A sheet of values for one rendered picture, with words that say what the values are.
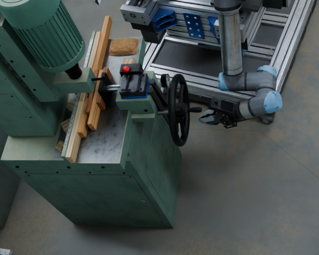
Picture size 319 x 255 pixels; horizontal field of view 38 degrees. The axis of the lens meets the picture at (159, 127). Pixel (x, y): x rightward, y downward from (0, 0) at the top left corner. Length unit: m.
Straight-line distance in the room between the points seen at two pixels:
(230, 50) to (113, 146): 0.56
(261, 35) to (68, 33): 1.53
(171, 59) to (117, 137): 1.15
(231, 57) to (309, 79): 1.17
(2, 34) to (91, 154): 0.53
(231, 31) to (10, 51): 0.77
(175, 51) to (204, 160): 0.68
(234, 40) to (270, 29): 1.12
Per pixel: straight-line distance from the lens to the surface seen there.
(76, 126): 1.79
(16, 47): 1.61
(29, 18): 1.46
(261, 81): 1.83
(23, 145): 2.05
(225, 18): 1.72
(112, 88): 1.82
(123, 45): 1.99
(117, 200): 2.23
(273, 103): 1.76
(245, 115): 1.83
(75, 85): 1.77
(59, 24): 1.52
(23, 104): 1.83
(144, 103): 1.76
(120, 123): 1.79
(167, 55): 2.85
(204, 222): 2.51
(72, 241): 2.69
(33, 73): 1.70
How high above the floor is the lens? 2.34
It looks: 56 degrees down
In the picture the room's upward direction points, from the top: 25 degrees counter-clockwise
